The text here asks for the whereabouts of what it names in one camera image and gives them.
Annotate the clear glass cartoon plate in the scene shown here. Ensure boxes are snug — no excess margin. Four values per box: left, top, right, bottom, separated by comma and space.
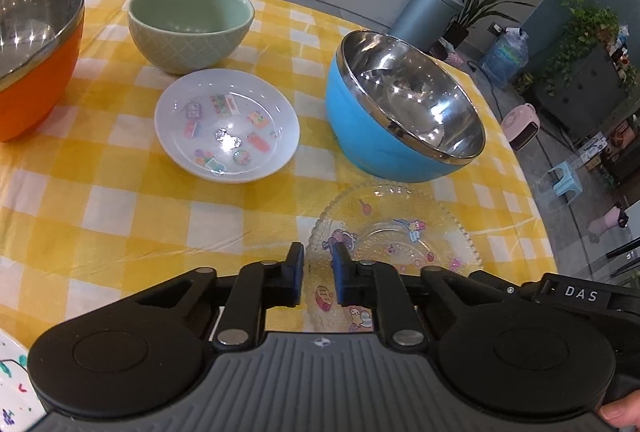
305, 184, 484, 334

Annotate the orange steel bowl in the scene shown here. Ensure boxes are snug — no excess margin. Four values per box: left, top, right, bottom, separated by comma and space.
0, 0, 86, 143

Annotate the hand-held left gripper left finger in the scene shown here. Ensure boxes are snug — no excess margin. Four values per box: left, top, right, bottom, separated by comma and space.
120, 242, 306, 354

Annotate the pink small appliance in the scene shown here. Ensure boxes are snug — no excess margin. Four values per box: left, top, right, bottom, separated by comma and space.
501, 103, 544, 151

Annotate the blue water jug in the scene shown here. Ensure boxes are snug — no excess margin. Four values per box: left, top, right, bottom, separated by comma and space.
481, 28, 530, 89

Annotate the person's right hand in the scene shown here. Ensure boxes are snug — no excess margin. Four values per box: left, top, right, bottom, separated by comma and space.
600, 388, 640, 428

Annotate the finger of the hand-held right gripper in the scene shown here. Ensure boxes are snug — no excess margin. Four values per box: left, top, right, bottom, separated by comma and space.
469, 271, 540, 295

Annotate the white painted plate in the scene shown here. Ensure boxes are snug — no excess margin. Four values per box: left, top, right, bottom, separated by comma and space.
0, 328, 47, 432

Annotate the dark grey cabinet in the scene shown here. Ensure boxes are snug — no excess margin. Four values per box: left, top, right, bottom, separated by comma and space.
530, 46, 637, 119

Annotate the blue plastic stool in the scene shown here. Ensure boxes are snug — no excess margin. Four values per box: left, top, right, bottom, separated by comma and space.
547, 164, 584, 201

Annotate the yellow checked tablecloth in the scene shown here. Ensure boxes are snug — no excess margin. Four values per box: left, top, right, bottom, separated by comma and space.
0, 0, 557, 365

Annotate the white sticker print plate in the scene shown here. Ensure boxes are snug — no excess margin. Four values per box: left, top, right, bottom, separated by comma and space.
154, 68, 301, 184

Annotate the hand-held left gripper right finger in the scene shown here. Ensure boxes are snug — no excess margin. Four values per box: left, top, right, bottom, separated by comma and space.
332, 243, 506, 354

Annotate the green ivy plant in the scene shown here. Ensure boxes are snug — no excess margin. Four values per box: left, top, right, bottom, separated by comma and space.
542, 0, 622, 99

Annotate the pink object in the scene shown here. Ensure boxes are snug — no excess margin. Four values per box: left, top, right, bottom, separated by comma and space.
587, 206, 629, 236

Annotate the blue steel bowl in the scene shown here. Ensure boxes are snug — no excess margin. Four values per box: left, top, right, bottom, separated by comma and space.
325, 30, 487, 183

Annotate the grey round trash can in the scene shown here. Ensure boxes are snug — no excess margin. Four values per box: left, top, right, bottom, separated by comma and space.
389, 0, 466, 52

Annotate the green ceramic bowl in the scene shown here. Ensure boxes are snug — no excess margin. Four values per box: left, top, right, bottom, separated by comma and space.
127, 0, 255, 76

